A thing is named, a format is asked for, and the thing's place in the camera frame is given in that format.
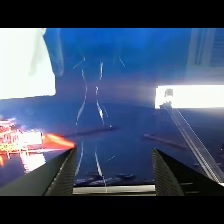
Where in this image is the white garment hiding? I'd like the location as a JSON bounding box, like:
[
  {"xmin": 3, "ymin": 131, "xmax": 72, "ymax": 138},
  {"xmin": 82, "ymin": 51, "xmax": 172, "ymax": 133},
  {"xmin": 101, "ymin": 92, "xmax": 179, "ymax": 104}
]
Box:
[{"xmin": 0, "ymin": 28, "xmax": 57, "ymax": 100}]

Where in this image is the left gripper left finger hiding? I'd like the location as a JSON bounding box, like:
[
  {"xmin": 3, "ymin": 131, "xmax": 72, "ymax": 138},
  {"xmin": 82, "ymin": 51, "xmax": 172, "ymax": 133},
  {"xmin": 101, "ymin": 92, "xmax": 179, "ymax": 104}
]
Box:
[{"xmin": 0, "ymin": 147, "xmax": 78, "ymax": 197}]

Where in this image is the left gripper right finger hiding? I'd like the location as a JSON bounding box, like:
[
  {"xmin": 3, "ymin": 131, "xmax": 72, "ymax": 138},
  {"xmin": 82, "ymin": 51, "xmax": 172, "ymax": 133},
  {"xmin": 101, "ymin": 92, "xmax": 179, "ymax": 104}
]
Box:
[{"xmin": 152, "ymin": 147, "xmax": 224, "ymax": 197}]

